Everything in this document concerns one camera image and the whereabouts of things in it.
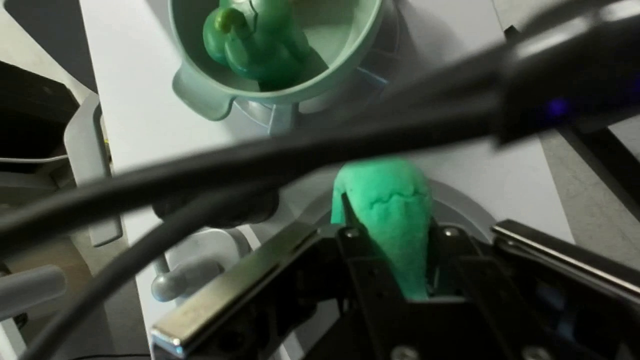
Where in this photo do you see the white toy kitchen unit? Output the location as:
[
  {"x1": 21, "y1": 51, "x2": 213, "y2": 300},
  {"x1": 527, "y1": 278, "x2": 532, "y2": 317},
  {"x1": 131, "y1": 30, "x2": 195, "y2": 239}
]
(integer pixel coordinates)
[{"x1": 0, "y1": 0, "x2": 640, "y2": 360}]

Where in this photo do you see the mint green bowl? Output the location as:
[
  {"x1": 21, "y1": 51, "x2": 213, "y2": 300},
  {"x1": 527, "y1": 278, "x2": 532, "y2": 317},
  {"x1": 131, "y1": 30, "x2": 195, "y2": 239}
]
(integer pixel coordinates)
[{"x1": 168, "y1": 0, "x2": 384, "y2": 120}]

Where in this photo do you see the silver toy faucet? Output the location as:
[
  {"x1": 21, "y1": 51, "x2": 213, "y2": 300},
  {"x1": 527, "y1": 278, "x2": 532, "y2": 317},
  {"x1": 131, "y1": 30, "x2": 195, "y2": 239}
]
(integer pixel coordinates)
[{"x1": 0, "y1": 227, "x2": 252, "y2": 321}]

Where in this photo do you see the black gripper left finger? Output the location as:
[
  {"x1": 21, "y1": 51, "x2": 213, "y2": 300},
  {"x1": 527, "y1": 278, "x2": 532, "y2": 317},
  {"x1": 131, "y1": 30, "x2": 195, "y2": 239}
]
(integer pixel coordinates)
[{"x1": 319, "y1": 227, "x2": 426, "y2": 360}]

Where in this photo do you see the green toy bell pepper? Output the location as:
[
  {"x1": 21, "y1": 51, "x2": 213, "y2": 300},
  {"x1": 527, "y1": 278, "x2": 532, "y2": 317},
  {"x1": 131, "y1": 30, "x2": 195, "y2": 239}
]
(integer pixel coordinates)
[{"x1": 202, "y1": 0, "x2": 327, "y2": 90}]

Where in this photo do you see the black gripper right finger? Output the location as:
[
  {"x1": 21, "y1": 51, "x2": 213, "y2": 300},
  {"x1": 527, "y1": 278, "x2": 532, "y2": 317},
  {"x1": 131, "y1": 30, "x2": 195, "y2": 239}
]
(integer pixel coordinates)
[{"x1": 429, "y1": 227, "x2": 555, "y2": 360}]

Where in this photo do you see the black cable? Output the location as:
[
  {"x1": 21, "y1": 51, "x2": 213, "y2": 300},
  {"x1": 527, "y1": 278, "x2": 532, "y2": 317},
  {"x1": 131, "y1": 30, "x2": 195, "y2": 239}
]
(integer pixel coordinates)
[{"x1": 0, "y1": 0, "x2": 640, "y2": 360}]

